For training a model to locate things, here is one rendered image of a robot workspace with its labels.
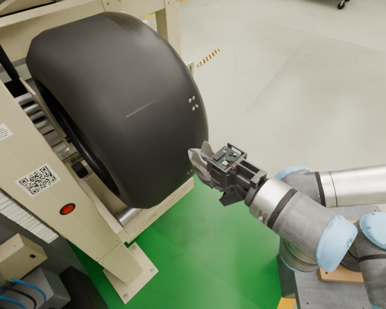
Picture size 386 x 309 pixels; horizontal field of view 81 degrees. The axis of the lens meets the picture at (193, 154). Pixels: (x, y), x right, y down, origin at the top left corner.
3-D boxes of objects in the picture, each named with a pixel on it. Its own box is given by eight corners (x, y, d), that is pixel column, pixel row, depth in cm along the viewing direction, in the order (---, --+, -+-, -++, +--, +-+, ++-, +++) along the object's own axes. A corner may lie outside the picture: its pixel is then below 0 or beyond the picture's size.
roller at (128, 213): (113, 220, 84) (121, 229, 83) (111, 216, 81) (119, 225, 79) (182, 166, 100) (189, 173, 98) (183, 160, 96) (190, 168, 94)
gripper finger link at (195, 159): (187, 137, 56) (215, 154, 51) (189, 153, 60) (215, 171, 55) (177, 143, 54) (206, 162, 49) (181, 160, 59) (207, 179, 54)
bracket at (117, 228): (123, 244, 82) (116, 235, 74) (71, 177, 100) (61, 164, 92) (130, 237, 83) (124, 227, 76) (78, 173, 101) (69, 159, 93)
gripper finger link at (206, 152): (196, 130, 57) (224, 147, 52) (198, 147, 61) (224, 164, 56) (187, 137, 56) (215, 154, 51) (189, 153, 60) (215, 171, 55)
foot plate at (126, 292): (125, 304, 142) (124, 303, 140) (102, 270, 154) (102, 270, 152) (158, 271, 154) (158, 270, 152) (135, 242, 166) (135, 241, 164)
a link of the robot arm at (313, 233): (325, 281, 40) (344, 270, 32) (264, 234, 47) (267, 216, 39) (350, 240, 43) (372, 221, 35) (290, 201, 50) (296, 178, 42)
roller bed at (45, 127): (26, 173, 95) (-28, 121, 72) (13, 153, 102) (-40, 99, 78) (71, 148, 104) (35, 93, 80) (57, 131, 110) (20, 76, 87)
